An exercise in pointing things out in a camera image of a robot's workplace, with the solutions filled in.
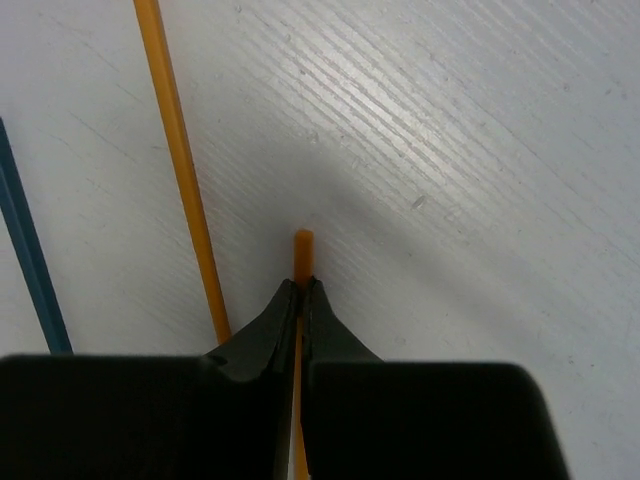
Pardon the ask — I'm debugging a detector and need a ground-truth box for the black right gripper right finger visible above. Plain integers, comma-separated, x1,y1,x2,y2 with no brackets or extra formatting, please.
302,280,569,479

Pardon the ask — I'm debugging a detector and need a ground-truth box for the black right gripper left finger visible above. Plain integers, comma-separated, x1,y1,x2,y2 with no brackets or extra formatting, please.
1,280,298,479

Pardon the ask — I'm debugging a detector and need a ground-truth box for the orange chopstick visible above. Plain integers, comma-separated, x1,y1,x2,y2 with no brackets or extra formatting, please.
292,229,314,480
134,1,231,343

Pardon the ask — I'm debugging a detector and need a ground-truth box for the dark blue chopstick short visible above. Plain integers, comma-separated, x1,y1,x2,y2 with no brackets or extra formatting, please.
1,121,73,354

